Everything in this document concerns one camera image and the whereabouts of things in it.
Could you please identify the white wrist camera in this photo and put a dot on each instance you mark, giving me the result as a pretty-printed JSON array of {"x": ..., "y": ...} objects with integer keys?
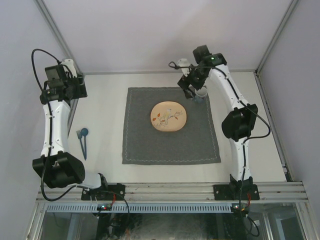
[
  {"x": 184, "y": 65},
  {"x": 70, "y": 65}
]

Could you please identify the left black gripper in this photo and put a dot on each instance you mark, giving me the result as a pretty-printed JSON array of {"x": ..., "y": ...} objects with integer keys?
[{"x": 81, "y": 92}]

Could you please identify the grey cloth placemat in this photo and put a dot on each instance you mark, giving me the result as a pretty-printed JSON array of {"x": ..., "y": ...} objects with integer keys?
[{"x": 195, "y": 144}]

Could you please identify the white mug blue handle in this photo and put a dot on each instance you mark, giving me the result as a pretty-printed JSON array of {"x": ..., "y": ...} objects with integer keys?
[{"x": 201, "y": 94}]

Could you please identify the blue slotted cable duct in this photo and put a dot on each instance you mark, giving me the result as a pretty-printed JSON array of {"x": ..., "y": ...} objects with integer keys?
[{"x": 139, "y": 208}]

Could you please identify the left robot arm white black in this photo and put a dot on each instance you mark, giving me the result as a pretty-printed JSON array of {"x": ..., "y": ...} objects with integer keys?
[{"x": 56, "y": 166}]

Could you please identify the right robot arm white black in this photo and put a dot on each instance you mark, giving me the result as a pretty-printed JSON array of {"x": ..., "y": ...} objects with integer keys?
[{"x": 237, "y": 125}]

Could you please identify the aluminium front rail frame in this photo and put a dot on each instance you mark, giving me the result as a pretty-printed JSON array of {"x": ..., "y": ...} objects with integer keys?
[{"x": 269, "y": 192}]

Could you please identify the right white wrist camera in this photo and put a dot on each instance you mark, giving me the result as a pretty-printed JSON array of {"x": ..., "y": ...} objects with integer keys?
[{"x": 184, "y": 65}]

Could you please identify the beige bird pattern plate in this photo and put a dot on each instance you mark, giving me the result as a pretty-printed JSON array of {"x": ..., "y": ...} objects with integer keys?
[{"x": 168, "y": 116}]

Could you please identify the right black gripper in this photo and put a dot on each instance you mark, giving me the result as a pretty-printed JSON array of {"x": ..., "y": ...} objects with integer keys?
[{"x": 186, "y": 82}]

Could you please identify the blue plastic spoon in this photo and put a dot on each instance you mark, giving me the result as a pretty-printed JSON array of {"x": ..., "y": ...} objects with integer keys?
[{"x": 83, "y": 140}]

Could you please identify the blue plastic fork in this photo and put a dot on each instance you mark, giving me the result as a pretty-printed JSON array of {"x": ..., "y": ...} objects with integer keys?
[{"x": 79, "y": 136}]

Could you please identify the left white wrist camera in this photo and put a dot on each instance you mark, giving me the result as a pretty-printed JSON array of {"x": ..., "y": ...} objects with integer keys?
[{"x": 70, "y": 65}]

